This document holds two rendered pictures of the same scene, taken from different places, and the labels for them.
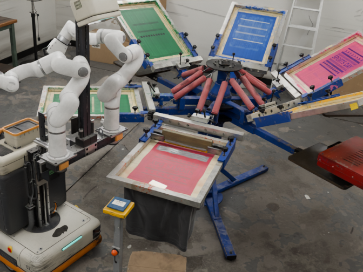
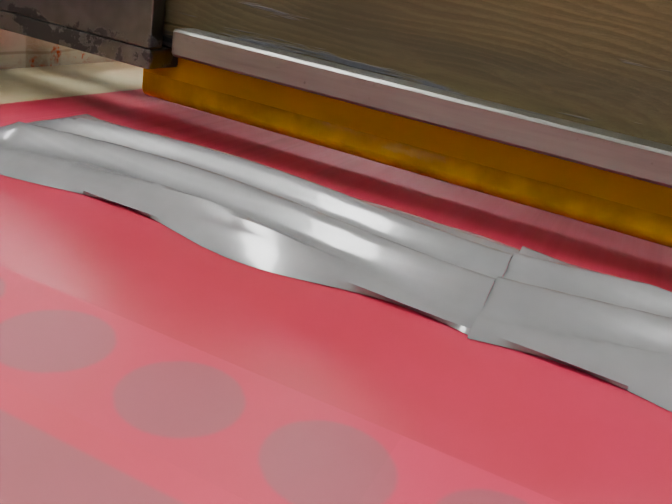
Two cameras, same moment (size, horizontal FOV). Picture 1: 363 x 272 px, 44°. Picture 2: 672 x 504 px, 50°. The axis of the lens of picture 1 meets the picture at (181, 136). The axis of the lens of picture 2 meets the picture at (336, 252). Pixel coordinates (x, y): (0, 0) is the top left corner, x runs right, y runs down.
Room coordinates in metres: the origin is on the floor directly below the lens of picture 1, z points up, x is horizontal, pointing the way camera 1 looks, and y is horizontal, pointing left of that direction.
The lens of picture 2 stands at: (2.43, 0.02, 1.03)
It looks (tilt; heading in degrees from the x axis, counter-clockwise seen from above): 22 degrees down; 3
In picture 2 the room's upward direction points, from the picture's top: 11 degrees clockwise
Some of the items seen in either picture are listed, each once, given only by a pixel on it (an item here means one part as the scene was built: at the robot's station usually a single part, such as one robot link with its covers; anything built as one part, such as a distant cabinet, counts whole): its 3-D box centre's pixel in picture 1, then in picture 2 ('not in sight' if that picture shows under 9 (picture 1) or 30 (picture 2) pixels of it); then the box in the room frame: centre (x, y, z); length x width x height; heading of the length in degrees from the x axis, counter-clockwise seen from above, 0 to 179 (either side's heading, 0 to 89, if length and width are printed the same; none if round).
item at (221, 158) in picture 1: (226, 153); not in sight; (2.63, -0.31, 0.98); 0.30 x 0.05 x 0.07; 163
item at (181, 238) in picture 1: (156, 215); not in sight; (2.20, 0.11, 0.74); 0.45 x 0.03 x 0.43; 73
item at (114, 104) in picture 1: (111, 95); not in sight; (2.51, 0.45, 1.37); 0.13 x 0.10 x 0.16; 160
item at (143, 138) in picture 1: (150, 134); not in sight; (2.79, 0.22, 0.98); 0.30 x 0.05 x 0.07; 163
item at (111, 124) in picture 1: (109, 117); not in sight; (2.53, 0.46, 1.21); 0.16 x 0.13 x 0.15; 58
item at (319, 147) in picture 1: (280, 141); not in sight; (3.00, -0.74, 0.91); 1.34 x 0.40 x 0.08; 43
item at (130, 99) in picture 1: (110, 92); not in sight; (3.29, 0.59, 1.05); 1.08 x 0.61 x 0.23; 103
